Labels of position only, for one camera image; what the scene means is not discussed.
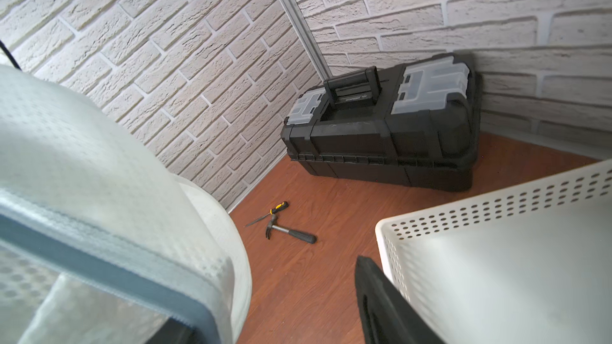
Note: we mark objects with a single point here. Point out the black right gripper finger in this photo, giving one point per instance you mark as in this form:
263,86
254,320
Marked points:
385,315

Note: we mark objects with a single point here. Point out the yellow black screwdriver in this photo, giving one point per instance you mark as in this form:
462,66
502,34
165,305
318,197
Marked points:
280,207

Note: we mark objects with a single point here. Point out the white perforated plastic basket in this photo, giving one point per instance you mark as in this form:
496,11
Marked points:
524,264

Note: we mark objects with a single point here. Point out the black plastic toolbox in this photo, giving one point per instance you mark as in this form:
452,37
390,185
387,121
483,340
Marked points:
414,124

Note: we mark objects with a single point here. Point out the black handled hammer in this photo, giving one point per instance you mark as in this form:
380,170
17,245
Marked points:
304,236

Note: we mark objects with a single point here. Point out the left aluminium corner post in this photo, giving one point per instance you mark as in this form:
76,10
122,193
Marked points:
306,37

